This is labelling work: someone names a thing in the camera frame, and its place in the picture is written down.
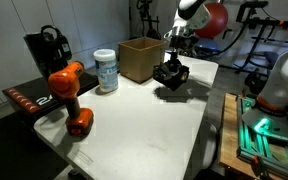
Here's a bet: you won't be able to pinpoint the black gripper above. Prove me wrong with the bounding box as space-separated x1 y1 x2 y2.
164 26 199 72

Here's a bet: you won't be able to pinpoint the black glove with GO print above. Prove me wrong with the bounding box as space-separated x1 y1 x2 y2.
160 61 191 88

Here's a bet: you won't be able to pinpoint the black glove with yellow swoosh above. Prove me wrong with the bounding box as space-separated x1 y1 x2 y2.
153 64 180 92

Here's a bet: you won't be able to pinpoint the brown cardboard box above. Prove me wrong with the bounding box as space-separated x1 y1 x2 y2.
117 36 168 85

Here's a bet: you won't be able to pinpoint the black exercise machine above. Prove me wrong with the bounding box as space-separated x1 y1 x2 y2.
136 0 162 41

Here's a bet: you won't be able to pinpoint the blue padded bench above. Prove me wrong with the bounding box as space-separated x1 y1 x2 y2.
197 37 223 56

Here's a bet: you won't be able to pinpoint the red exercise ball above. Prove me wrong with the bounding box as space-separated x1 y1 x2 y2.
195 2 230 40

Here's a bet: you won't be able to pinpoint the white wipes canister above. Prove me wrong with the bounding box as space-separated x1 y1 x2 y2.
93 48 120 94

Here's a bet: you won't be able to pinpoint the black weight bench rack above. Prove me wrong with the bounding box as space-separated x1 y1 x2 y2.
233 0 288 76

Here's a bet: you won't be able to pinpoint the wooden board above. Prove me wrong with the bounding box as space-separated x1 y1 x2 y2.
216 92 262 178

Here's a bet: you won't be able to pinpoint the white rounded plastic object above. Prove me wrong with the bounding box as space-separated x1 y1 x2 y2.
201 122 219 169

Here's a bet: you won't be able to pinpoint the black treadmill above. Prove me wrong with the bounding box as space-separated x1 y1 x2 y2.
1 70 100 125

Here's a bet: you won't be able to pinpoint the white cabinet doors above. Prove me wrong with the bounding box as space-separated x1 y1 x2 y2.
0 0 132 113

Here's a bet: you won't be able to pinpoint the orange cordless drill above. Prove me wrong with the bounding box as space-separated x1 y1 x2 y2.
47 61 95 137

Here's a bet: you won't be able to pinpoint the black device with handle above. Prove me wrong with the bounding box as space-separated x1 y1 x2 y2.
23 24 74 80

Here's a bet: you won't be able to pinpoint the green-lit aluminium base frame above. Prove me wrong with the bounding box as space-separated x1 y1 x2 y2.
236 94 288 180

